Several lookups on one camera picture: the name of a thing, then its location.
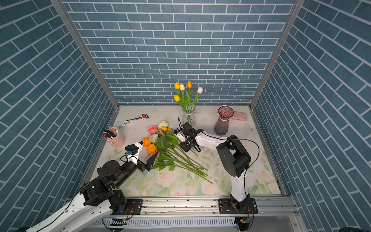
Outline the cream rose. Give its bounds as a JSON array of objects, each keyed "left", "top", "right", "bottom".
[{"left": 158, "top": 120, "right": 169, "bottom": 129}]

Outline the pink case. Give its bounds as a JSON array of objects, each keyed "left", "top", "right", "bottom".
[{"left": 231, "top": 111, "right": 247, "bottom": 122}]

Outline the pale pink tulip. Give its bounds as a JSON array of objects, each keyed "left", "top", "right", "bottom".
[{"left": 190, "top": 87, "right": 203, "bottom": 110}]

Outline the clear glass vase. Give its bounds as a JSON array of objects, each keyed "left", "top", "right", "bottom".
[{"left": 181, "top": 106, "right": 196, "bottom": 126}]

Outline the pink pen holder cup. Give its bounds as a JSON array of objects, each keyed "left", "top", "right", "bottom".
[{"left": 102, "top": 127, "right": 126, "bottom": 151}]

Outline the orange tulip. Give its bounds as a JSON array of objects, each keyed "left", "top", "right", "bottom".
[
  {"left": 186, "top": 81, "right": 192, "bottom": 117},
  {"left": 161, "top": 127, "right": 185, "bottom": 154}
]

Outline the yellow tulip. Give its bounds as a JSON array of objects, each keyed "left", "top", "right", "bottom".
[
  {"left": 174, "top": 82, "right": 181, "bottom": 96},
  {"left": 174, "top": 95, "right": 189, "bottom": 121}
]

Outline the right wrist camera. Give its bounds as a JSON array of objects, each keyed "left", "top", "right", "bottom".
[{"left": 174, "top": 129, "right": 186, "bottom": 143}]

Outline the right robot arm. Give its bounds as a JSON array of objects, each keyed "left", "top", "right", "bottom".
[{"left": 174, "top": 123, "right": 252, "bottom": 203}]

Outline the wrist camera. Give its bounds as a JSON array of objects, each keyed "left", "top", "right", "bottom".
[
  {"left": 125, "top": 141, "right": 144, "bottom": 164},
  {"left": 174, "top": 129, "right": 186, "bottom": 143}
]

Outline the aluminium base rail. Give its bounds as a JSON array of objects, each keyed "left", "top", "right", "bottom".
[{"left": 66, "top": 196, "right": 299, "bottom": 230}]

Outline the white rose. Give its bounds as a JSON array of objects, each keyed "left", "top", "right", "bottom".
[{"left": 149, "top": 134, "right": 158, "bottom": 144}]

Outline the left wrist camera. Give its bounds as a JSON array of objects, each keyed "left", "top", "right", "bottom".
[{"left": 125, "top": 141, "right": 144, "bottom": 164}]

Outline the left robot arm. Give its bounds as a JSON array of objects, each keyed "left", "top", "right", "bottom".
[{"left": 18, "top": 153, "right": 157, "bottom": 232}]

